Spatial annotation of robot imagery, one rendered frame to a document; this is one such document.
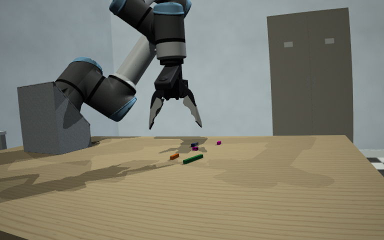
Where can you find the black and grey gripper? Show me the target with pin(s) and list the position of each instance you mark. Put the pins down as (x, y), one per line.
(180, 90)

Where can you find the green rod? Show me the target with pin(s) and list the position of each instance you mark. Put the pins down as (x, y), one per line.
(192, 159)

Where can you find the orange rod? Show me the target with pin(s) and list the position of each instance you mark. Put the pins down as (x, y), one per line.
(174, 156)

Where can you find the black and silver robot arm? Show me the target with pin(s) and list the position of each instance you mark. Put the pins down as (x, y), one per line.
(163, 37)

